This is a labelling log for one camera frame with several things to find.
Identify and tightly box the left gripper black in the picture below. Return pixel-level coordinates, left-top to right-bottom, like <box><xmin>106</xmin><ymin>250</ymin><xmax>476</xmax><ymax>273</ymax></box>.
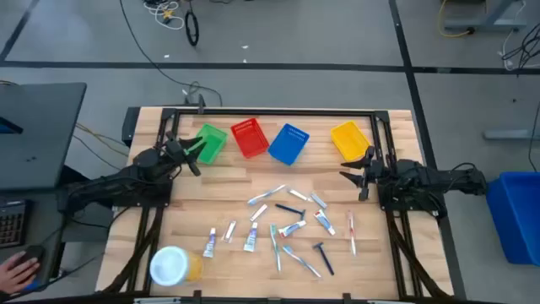
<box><xmin>165</xmin><ymin>131</ymin><xmax>208</xmax><ymax>177</ymax></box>

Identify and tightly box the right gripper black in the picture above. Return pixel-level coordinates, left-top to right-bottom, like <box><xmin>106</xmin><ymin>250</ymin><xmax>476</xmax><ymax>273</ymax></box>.
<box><xmin>338</xmin><ymin>145</ymin><xmax>387</xmax><ymax>203</ymax></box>

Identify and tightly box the red blue toothpaste tube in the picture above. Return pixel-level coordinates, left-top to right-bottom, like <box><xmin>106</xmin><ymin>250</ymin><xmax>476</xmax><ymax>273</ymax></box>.
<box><xmin>278</xmin><ymin>220</ymin><xmax>308</xmax><ymax>239</ymax></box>
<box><xmin>313</xmin><ymin>209</ymin><xmax>337</xmax><ymax>236</ymax></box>

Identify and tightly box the red white toothbrush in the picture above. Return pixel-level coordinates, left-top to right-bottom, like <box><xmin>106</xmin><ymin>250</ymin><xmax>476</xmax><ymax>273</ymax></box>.
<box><xmin>346</xmin><ymin>209</ymin><xmax>358</xmax><ymax>258</ymax></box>

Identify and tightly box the dark blue disposable razor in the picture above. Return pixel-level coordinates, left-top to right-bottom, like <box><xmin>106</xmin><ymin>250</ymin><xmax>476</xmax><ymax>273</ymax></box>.
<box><xmin>312</xmin><ymin>242</ymin><xmax>336</xmax><ymax>277</ymax></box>
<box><xmin>274</xmin><ymin>203</ymin><xmax>307</xmax><ymax>221</ymax></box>

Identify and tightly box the purple white toothpaste tube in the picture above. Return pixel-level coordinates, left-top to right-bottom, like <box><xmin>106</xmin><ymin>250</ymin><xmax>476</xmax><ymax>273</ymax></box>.
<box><xmin>243</xmin><ymin>221</ymin><xmax>259</xmax><ymax>253</ymax></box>
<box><xmin>202</xmin><ymin>227</ymin><xmax>218</xmax><ymax>259</ymax></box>

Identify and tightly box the teal white toothbrush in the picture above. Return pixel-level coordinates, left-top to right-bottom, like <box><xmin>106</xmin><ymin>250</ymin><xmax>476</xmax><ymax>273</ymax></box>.
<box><xmin>269</xmin><ymin>223</ymin><xmax>283</xmax><ymax>273</ymax></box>

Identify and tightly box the green plastic basket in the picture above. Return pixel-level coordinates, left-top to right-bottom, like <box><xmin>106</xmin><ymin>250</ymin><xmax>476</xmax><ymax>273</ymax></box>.
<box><xmin>185</xmin><ymin>122</ymin><xmax>230</xmax><ymax>166</ymax></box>

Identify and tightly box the yellow plastic basket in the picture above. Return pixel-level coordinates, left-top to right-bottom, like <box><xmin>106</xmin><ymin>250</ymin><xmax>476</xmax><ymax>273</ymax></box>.
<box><xmin>330</xmin><ymin>120</ymin><xmax>372</xmax><ymax>163</ymax></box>

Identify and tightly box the red plastic basket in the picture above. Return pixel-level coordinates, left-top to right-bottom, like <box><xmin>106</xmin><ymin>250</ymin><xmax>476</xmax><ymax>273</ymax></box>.
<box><xmin>229</xmin><ymin>117</ymin><xmax>270</xmax><ymax>160</ymax></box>

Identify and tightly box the blue plastic basket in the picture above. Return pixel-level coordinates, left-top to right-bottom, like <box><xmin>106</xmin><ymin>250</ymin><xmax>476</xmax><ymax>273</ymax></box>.
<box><xmin>267</xmin><ymin>122</ymin><xmax>311</xmax><ymax>166</ymax></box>

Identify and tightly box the yellow jar with white lid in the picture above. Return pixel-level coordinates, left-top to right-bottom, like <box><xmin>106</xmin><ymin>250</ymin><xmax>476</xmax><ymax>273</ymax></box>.
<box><xmin>149</xmin><ymin>246</ymin><xmax>204</xmax><ymax>288</ymax></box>

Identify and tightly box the grey floor bar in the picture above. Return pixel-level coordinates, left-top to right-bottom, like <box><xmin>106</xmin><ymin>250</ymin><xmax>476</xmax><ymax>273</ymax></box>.
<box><xmin>483</xmin><ymin>128</ymin><xmax>540</xmax><ymax>141</ymax></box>

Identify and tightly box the black desk top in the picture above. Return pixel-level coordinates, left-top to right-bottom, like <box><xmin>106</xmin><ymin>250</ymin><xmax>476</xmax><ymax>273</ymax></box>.
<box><xmin>0</xmin><ymin>82</ymin><xmax>88</xmax><ymax>191</ymax></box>

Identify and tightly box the large blue plastic bin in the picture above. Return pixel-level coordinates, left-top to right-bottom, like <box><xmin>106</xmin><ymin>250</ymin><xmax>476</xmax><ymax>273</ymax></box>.
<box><xmin>485</xmin><ymin>171</ymin><xmax>540</xmax><ymax>267</ymax></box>

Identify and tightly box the monitor with blue screen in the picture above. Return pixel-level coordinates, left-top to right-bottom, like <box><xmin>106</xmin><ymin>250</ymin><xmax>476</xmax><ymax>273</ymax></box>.
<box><xmin>0</xmin><ymin>116</ymin><xmax>24</xmax><ymax>135</ymax></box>

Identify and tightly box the black computer mouse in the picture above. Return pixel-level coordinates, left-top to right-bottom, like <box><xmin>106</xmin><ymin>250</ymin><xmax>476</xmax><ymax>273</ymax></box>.
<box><xmin>19</xmin><ymin>244</ymin><xmax>46</xmax><ymax>266</ymax></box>

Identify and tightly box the grey table leg base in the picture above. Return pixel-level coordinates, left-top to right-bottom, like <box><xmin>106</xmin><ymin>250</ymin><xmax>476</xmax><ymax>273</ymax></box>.
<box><xmin>440</xmin><ymin>0</ymin><xmax>528</xmax><ymax>34</ymax></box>

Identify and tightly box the black computer keyboard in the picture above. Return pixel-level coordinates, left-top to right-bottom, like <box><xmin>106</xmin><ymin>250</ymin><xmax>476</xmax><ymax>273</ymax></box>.
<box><xmin>0</xmin><ymin>200</ymin><xmax>27</xmax><ymax>249</ymax></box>

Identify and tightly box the person's hand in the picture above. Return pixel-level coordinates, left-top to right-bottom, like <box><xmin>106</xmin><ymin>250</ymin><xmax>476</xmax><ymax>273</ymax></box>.
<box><xmin>0</xmin><ymin>251</ymin><xmax>41</xmax><ymax>296</ymax></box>

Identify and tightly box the black aluminium table frame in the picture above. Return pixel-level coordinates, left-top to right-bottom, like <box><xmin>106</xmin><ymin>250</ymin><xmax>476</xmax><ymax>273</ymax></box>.
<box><xmin>126</xmin><ymin>106</ymin><xmax>427</xmax><ymax>304</ymax></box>

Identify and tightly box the black cable bundle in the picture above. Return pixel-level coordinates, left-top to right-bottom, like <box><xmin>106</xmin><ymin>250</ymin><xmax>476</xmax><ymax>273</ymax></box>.
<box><xmin>100</xmin><ymin>205</ymin><xmax>168</xmax><ymax>295</ymax></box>
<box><xmin>386</xmin><ymin>210</ymin><xmax>448</xmax><ymax>299</ymax></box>

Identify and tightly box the thin yellow cable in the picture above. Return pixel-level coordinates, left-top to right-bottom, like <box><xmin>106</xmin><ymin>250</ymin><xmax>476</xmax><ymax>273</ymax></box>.
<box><xmin>74</xmin><ymin>122</ymin><xmax>130</xmax><ymax>149</ymax></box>

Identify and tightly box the long black floor cable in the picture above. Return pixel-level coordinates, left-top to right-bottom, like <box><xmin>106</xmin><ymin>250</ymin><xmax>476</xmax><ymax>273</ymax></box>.
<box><xmin>119</xmin><ymin>0</ymin><xmax>224</xmax><ymax>107</ymax></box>

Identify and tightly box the black cable ring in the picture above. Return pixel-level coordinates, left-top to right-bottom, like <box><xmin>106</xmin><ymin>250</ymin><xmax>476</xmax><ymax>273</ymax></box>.
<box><xmin>184</xmin><ymin>8</ymin><xmax>200</xmax><ymax>47</ymax></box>

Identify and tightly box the white coiled cable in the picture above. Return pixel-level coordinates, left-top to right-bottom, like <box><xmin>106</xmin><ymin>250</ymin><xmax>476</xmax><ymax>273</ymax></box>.
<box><xmin>142</xmin><ymin>0</ymin><xmax>186</xmax><ymax>31</ymax></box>

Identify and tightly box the yellow floor cable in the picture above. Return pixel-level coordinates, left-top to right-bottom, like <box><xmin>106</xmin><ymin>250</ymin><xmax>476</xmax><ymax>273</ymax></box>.
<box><xmin>436</xmin><ymin>0</ymin><xmax>476</xmax><ymax>39</ymax></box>

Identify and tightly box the white floor cable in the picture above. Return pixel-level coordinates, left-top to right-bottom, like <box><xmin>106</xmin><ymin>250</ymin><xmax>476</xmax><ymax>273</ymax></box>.
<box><xmin>500</xmin><ymin>28</ymin><xmax>515</xmax><ymax>71</ymax></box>

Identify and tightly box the black cable tangle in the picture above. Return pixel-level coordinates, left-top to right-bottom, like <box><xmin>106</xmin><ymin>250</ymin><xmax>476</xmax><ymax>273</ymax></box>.
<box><xmin>500</xmin><ymin>23</ymin><xmax>540</xmax><ymax>77</ymax></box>

